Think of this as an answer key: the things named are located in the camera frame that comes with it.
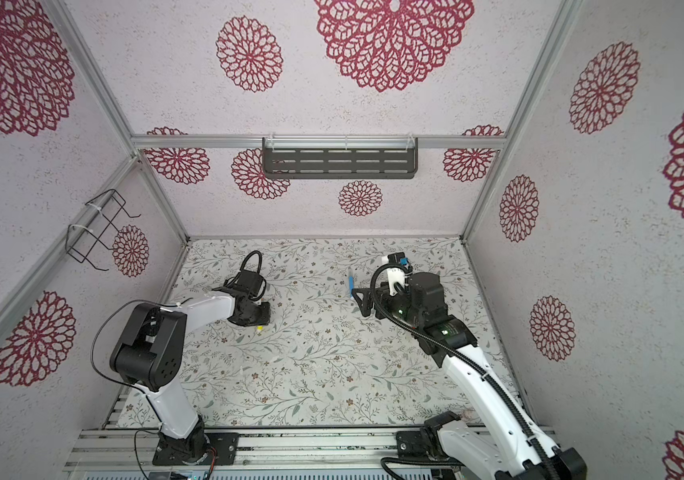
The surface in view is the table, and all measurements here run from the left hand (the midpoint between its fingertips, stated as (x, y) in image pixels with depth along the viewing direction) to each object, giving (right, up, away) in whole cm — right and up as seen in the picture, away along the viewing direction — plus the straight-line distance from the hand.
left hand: (264, 323), depth 98 cm
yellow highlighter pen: (-1, -1, -3) cm, 3 cm away
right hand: (+32, +15, -25) cm, 43 cm away
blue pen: (+29, +12, +9) cm, 32 cm away
